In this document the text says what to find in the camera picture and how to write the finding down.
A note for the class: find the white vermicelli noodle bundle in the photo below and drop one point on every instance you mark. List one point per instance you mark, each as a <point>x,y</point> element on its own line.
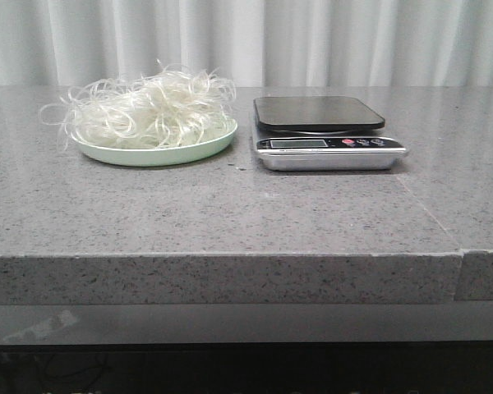
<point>174,108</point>

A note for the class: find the black silver kitchen scale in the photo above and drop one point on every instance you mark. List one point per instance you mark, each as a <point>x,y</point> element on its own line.
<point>321,133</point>

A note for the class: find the light green round plate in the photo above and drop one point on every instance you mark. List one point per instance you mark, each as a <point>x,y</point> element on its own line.
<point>159,157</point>

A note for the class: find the white pleated curtain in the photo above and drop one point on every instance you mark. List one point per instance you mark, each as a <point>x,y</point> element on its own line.
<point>256,43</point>

